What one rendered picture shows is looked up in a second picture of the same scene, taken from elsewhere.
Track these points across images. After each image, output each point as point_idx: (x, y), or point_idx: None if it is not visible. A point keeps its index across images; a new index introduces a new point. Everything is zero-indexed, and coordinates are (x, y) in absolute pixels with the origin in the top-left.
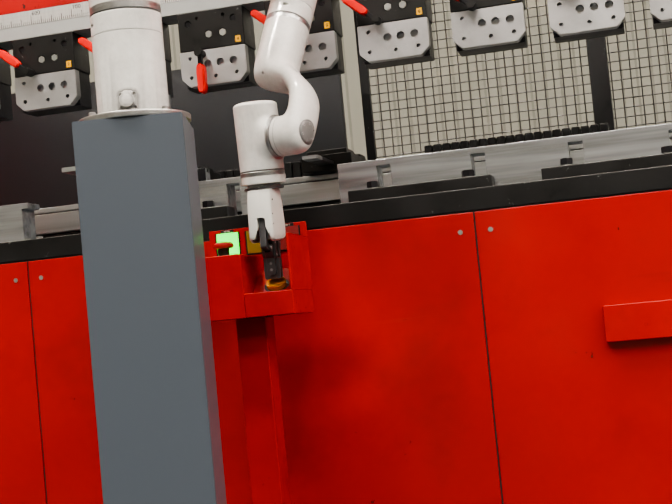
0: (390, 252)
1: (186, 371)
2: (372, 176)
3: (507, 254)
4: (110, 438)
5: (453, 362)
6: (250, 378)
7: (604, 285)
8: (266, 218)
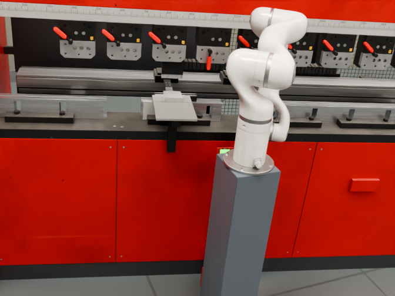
0: (281, 152)
1: (257, 261)
2: None
3: (324, 158)
4: (226, 285)
5: (293, 192)
6: None
7: (354, 171)
8: None
